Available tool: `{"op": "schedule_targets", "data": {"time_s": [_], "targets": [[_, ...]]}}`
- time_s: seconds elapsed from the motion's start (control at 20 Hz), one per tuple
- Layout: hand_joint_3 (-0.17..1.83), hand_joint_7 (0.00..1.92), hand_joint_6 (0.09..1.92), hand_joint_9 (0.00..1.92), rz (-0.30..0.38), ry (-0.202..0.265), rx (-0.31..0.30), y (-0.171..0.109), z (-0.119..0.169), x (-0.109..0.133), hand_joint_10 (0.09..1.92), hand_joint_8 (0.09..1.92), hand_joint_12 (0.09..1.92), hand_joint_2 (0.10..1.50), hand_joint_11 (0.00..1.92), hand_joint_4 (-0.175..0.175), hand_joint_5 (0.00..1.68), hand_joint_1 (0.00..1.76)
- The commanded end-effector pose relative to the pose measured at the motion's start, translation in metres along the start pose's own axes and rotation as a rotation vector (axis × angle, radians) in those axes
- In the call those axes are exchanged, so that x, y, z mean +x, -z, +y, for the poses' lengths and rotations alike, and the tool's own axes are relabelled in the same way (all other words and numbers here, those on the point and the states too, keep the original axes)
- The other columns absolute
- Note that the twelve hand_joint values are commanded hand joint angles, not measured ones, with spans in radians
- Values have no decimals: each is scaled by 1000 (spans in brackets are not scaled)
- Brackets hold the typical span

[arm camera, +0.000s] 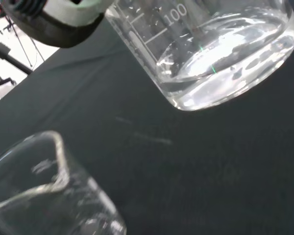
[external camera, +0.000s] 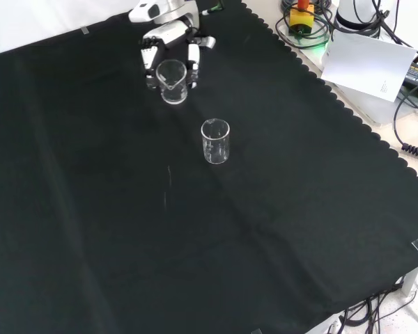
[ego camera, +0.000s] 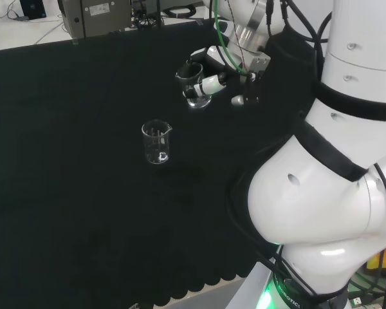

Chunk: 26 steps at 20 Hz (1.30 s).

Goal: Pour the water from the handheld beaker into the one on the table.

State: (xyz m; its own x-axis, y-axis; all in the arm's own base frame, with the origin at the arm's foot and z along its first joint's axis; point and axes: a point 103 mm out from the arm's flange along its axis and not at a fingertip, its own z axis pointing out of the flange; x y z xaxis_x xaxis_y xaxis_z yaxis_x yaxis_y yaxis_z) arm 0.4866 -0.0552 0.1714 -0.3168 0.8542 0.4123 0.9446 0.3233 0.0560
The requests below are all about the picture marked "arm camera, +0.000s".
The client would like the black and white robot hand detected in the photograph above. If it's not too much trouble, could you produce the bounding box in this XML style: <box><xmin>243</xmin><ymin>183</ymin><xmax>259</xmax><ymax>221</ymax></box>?
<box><xmin>0</xmin><ymin>0</ymin><xmax>113</xmax><ymax>48</ymax></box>

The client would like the clear glass beaker with spout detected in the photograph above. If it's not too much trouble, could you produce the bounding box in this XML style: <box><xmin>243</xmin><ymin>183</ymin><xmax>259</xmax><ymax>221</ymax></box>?
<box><xmin>0</xmin><ymin>130</ymin><xmax>127</xmax><ymax>235</ymax></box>

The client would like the black tripod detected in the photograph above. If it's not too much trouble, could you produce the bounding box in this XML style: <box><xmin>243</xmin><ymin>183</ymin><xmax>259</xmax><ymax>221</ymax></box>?
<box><xmin>0</xmin><ymin>14</ymin><xmax>45</xmax><ymax>89</ymax></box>

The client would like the black bench cloth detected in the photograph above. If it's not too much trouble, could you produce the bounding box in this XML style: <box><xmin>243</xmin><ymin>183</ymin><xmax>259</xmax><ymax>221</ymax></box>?
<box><xmin>0</xmin><ymin>15</ymin><xmax>294</xmax><ymax>235</ymax></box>

